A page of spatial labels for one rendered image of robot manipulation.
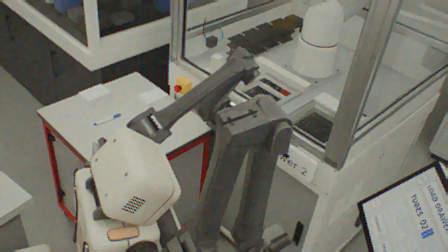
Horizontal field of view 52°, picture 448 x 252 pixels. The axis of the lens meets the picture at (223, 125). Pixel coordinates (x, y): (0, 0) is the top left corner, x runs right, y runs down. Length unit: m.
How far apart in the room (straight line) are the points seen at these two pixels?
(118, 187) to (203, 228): 0.22
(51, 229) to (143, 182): 1.78
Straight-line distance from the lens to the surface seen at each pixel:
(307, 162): 1.86
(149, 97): 2.34
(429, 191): 1.57
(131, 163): 1.08
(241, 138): 0.83
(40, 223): 2.83
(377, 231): 1.59
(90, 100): 2.28
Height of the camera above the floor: 2.13
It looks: 38 degrees down
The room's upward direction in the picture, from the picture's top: 7 degrees clockwise
